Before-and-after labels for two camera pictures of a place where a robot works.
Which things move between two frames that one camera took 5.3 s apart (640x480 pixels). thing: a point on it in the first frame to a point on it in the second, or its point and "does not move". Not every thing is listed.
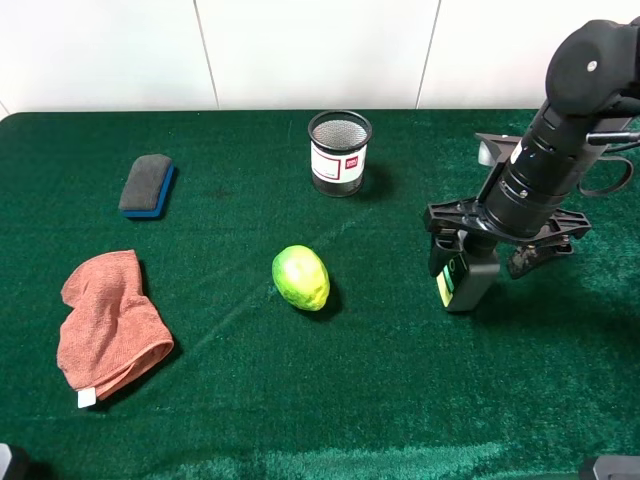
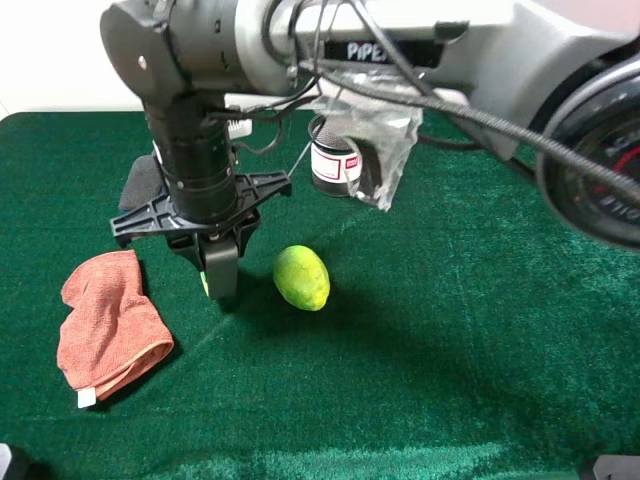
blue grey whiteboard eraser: [146, 186] does not move
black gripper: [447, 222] to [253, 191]
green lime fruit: [302, 275] does not move
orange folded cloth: [110, 338] does not move
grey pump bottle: [468, 283] to [222, 267]
